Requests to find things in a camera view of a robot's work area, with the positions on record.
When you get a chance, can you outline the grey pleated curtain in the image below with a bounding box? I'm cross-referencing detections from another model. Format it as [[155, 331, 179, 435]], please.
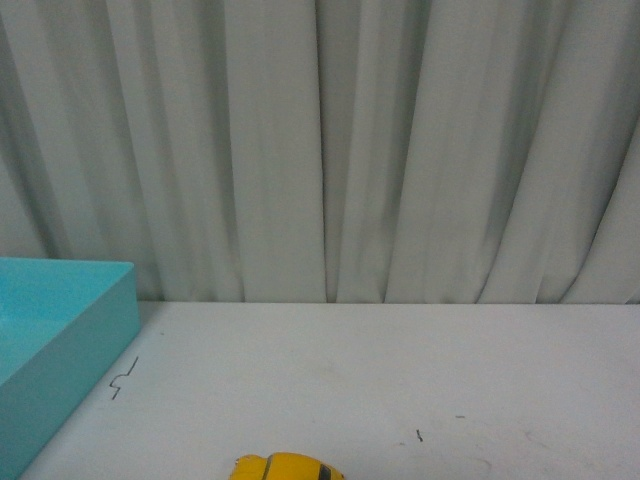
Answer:
[[1, 1, 639, 304]]

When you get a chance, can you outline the yellow beetle toy car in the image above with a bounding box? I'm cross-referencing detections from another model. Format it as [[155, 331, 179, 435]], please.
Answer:
[[229, 452, 345, 480]]

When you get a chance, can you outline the turquoise storage box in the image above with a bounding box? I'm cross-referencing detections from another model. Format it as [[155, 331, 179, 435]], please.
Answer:
[[1, 257, 141, 479]]

